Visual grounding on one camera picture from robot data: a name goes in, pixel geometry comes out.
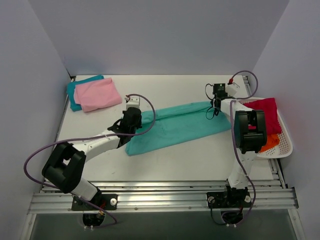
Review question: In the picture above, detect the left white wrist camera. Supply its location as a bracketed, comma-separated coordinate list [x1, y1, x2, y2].
[124, 96, 140, 110]

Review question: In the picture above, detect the white plastic basket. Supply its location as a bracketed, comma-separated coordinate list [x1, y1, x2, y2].
[240, 97, 293, 159]

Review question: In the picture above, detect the mint green t shirt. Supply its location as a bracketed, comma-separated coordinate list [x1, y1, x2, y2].
[125, 101, 231, 156]

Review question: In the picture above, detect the thin black cable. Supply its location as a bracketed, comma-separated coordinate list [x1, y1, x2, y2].
[204, 83, 221, 121]

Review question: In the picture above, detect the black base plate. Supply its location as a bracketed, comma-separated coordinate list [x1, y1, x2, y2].
[206, 191, 252, 209]
[71, 193, 118, 211]

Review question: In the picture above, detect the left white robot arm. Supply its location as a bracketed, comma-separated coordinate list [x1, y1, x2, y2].
[41, 107, 142, 210]

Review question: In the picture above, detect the orange t shirt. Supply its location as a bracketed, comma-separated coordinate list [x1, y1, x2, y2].
[260, 134, 280, 153]

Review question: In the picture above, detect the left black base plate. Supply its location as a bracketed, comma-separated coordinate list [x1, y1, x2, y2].
[71, 193, 118, 211]

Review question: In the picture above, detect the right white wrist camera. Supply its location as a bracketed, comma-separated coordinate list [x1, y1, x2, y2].
[225, 78, 240, 97]

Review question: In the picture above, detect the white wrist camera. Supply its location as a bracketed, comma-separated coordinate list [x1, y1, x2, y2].
[225, 78, 240, 97]
[124, 96, 140, 110]

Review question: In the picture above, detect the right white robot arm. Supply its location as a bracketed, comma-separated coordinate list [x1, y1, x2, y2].
[211, 83, 267, 207]

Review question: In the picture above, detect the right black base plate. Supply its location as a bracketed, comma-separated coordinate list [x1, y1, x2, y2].
[206, 191, 252, 209]

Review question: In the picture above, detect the teal folded t shirt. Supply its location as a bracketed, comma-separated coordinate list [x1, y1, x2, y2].
[66, 74, 104, 112]

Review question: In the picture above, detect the magenta t shirt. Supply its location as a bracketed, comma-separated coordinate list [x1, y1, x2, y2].
[244, 98, 282, 135]

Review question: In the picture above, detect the pink folded t shirt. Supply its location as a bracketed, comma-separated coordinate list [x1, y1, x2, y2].
[73, 78, 122, 113]

